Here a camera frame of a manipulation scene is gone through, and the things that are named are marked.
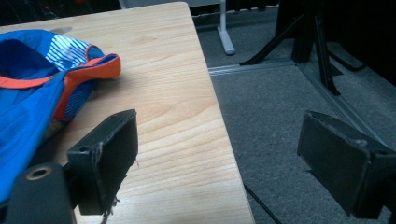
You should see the black metal stand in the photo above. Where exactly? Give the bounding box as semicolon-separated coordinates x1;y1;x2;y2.
238;0;367;96

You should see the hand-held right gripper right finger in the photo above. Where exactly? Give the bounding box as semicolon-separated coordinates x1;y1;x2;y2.
296;110;396;219

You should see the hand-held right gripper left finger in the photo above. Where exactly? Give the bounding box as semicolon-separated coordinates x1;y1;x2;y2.
66;108;139;217

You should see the black cable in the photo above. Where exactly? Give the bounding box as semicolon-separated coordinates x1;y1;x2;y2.
243;184;284;224

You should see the blue and orange sports jersey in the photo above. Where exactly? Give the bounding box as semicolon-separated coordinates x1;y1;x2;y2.
0;29;122;203

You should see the grey floor cable cover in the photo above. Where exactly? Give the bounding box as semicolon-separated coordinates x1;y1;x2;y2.
207;59;396;150

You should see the white table leg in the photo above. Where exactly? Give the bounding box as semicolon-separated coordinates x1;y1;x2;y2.
217;0;236;56

